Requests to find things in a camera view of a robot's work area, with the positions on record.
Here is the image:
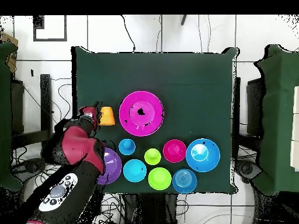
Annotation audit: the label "orange cup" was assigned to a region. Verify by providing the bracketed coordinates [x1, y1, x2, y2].
[99, 106, 116, 127]

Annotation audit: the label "large pink bowl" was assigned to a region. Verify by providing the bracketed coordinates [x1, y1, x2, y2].
[118, 90, 165, 138]

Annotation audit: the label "large purple bowl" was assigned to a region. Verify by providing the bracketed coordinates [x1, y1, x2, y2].
[96, 147, 123, 186]

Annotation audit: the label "blue cup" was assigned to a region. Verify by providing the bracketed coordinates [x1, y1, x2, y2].
[118, 138, 137, 156]

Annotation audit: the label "dark grey machine base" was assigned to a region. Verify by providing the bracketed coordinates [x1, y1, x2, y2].
[13, 157, 47, 174]
[235, 159, 262, 181]

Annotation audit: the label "small cyan bowl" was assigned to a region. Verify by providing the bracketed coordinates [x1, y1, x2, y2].
[123, 159, 147, 183]

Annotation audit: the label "green cup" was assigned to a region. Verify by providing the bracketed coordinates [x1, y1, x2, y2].
[144, 148, 162, 166]

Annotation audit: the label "green cloth side table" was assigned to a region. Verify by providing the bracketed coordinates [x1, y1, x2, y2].
[0, 41, 23, 192]
[253, 44, 299, 196]

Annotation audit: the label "small red bowl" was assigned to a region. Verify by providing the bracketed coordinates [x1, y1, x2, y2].
[162, 139, 187, 163]

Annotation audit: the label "small green bowl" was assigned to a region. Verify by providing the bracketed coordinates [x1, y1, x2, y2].
[147, 167, 172, 191]

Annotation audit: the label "cardboard box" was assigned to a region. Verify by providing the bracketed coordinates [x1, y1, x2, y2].
[0, 32, 19, 74]

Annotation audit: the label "dark green tablecloth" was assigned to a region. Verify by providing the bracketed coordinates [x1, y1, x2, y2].
[71, 45, 239, 195]

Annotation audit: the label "small blue bowl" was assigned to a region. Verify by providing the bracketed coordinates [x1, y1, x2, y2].
[172, 168, 198, 195]

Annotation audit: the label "large blue bowl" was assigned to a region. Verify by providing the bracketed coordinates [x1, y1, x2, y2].
[185, 138, 221, 173]

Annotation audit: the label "white stacked boxes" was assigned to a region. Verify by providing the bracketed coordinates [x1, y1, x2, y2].
[290, 85, 299, 172]

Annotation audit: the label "black metal frame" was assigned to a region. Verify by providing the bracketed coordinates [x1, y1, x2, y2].
[246, 78, 266, 136]
[11, 73, 54, 158]

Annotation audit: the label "black floor cable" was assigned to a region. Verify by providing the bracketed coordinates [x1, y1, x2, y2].
[120, 15, 137, 53]

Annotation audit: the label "tangle of floor cables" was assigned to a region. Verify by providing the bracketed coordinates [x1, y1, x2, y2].
[10, 82, 122, 224]

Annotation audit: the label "black floor marker frame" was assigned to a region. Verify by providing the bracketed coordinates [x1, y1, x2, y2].
[33, 15, 68, 42]

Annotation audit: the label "black pedestal column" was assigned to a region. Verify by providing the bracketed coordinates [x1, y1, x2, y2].
[121, 193, 178, 224]

